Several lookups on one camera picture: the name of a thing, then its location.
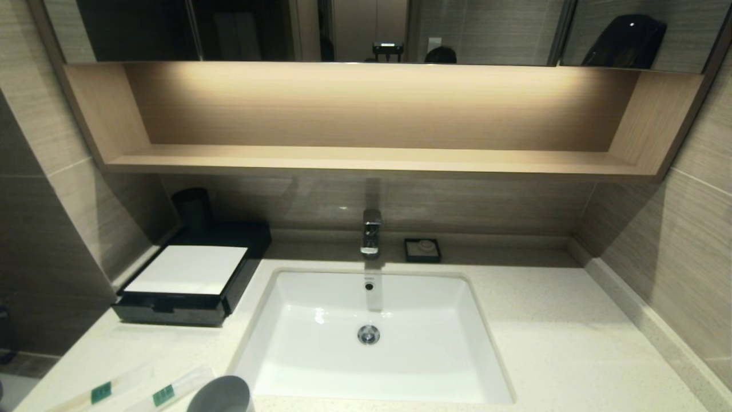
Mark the black glossy wall dispenser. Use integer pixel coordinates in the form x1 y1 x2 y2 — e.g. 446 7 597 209
582 14 668 69

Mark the wrapped toothbrush with green label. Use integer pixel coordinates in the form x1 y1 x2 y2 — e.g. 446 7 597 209
49 366 155 412
123 365 215 412

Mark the wooden wall shelf niche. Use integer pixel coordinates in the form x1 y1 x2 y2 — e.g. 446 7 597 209
60 60 707 183

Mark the white square plate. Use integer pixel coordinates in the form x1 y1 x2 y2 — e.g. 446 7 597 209
123 245 249 296

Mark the grey plastic cup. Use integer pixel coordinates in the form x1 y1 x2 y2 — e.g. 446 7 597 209
186 375 255 412

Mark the chrome sink faucet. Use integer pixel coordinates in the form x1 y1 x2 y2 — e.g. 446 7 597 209
360 208 383 256

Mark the wall mirror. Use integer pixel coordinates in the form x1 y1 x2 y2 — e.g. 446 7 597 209
43 0 732 74

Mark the black square soap dish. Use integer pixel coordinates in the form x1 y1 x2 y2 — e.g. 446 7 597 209
404 238 442 264

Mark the black tumbler cup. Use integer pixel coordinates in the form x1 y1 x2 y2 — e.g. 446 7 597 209
171 187 213 232

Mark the black amenity box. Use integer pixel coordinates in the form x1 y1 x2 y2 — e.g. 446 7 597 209
112 222 272 328

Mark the white ceramic sink basin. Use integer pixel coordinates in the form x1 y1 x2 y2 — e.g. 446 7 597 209
229 268 515 406

